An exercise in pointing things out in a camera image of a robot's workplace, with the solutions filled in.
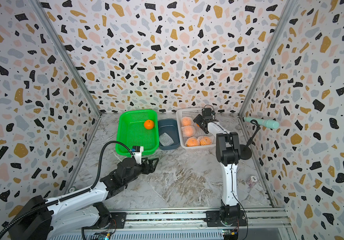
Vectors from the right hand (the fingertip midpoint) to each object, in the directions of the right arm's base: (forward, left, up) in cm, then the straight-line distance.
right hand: (202, 120), depth 110 cm
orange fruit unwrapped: (-4, +39, -1) cm, 39 cm away
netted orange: (-1, +12, 0) cm, 12 cm away
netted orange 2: (-6, +5, -2) cm, 8 cm away
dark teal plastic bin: (-2, +23, -5) cm, 24 cm away
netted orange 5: (-18, -1, +1) cm, 18 cm away
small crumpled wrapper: (-43, -25, -1) cm, 50 cm away
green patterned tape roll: (-52, +70, +3) cm, 87 cm away
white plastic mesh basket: (+15, +6, -7) cm, 18 cm away
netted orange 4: (-19, +7, 0) cm, 21 cm away
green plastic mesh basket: (-7, +52, -4) cm, 53 cm away
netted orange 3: (-10, +10, 0) cm, 15 cm away
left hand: (-37, +27, +9) cm, 46 cm away
